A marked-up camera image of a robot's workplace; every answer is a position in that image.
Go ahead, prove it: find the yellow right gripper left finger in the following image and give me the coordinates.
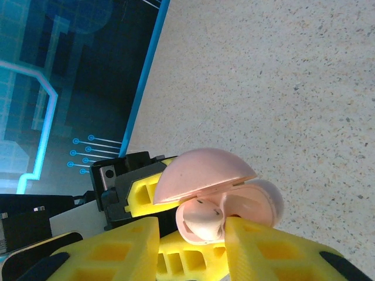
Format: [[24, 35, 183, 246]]
[[0, 216, 161, 281]]

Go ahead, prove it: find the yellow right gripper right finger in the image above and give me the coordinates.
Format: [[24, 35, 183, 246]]
[[224, 217, 374, 281]]

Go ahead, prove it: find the pink wireless earbud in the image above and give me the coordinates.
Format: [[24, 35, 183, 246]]
[[183, 201, 226, 242]]

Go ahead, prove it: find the pink earbud charging case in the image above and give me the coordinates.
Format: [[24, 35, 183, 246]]
[[152, 148, 285, 246]]

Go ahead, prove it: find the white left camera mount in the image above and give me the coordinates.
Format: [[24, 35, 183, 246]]
[[48, 198, 106, 238]]

